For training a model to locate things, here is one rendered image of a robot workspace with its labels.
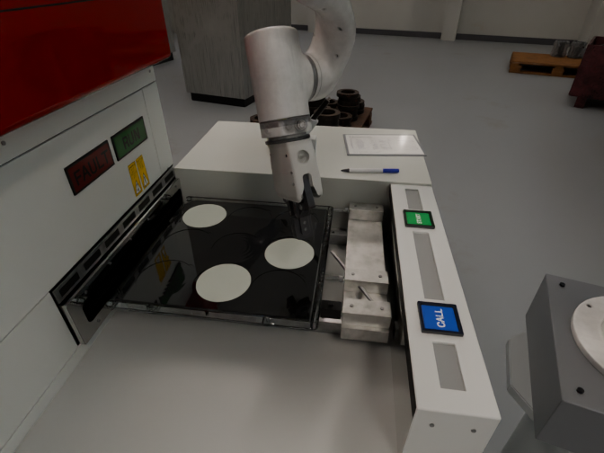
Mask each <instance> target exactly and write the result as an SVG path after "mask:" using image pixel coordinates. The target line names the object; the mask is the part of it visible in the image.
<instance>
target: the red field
mask: <svg viewBox="0 0 604 453"><path fill-rule="evenodd" d="M112 164H113V161H112V158H111V152H110V149H109V147H108V144H107V143H106V144H105V145H103V146H102V147H100V148H98V149H97V150H96V151H94V152H93V153H91V154H90V155H89V156H87V157H86V158H84V159H83V160H82V161H80V162H79V163H77V164H75V165H74V166H72V167H71V168H69V169H68V173H69V175H70V178H71V181H72V183H73V185H74V187H75V191H76V192H78V191H80V190H81V189H82V188H83V187H84V186H85V185H86V184H87V183H89V182H90V181H92V180H93V179H94V178H95V177H97V176H98V175H99V174H100V173H102V172H103V171H104V170H106V169H107V168H108V167H110V166H111V165H112Z"/></svg>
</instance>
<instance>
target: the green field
mask: <svg viewBox="0 0 604 453"><path fill-rule="evenodd" d="M146 137H147V134H146V131H145V127H144V123H143V119H141V120H140V121H138V122H137V123H135V124H134V125H132V126H131V127H129V128H128V129H126V130H125V131H123V132H122V133H120V134H119V135H118V136H117V137H115V138H114V139H113V140H114V143H115V146H116V149H117V152H118V155H119V158H121V157H123V156H124V155H125V154H127V153H128V151H129V150H131V149H132V148H133V147H135V146H136V145H137V144H139V143H140V142H141V141H142V140H144V139H145V138H146Z"/></svg>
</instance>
